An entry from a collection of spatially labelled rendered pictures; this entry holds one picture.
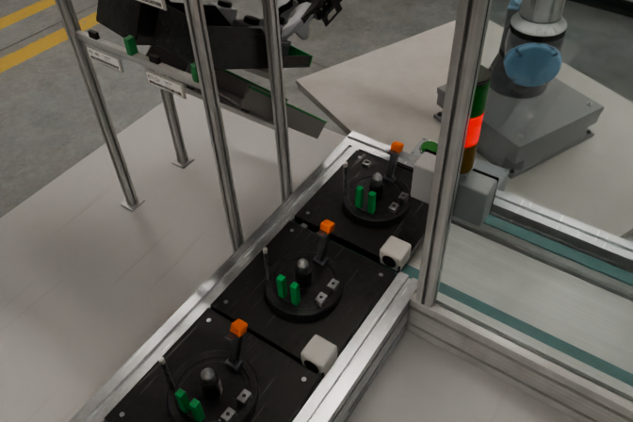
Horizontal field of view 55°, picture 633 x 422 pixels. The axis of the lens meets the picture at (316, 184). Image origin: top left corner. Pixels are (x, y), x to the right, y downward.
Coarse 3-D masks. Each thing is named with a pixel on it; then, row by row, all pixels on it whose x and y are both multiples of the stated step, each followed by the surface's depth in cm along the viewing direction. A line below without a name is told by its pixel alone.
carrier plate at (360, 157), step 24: (360, 168) 131; (384, 168) 130; (336, 192) 125; (312, 216) 121; (336, 216) 121; (408, 216) 120; (336, 240) 118; (360, 240) 116; (384, 240) 116; (408, 240) 115
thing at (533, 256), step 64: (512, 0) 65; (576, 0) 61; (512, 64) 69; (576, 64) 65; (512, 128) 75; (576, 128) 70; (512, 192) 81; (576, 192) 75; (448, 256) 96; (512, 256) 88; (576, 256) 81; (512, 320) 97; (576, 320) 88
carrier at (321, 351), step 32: (288, 224) 119; (256, 256) 114; (288, 256) 111; (352, 256) 113; (256, 288) 108; (288, 288) 106; (320, 288) 106; (352, 288) 108; (384, 288) 108; (256, 320) 104; (288, 320) 103; (320, 320) 103; (352, 320) 103; (288, 352) 99; (320, 352) 96
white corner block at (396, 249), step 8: (392, 240) 113; (400, 240) 113; (384, 248) 112; (392, 248) 112; (400, 248) 112; (408, 248) 112; (384, 256) 112; (392, 256) 111; (400, 256) 110; (408, 256) 113; (384, 264) 113; (392, 264) 112; (400, 264) 111
